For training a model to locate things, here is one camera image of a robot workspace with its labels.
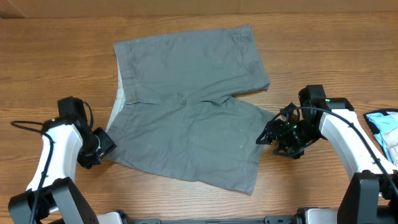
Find grey shorts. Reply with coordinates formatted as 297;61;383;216
106;26;273;194

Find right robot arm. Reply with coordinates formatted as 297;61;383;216
256;85;397;224

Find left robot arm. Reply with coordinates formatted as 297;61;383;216
8;96;128;224

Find blue patterned cloth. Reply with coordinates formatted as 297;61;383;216
363;108;398;167

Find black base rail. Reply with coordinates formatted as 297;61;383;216
122;215;303;224

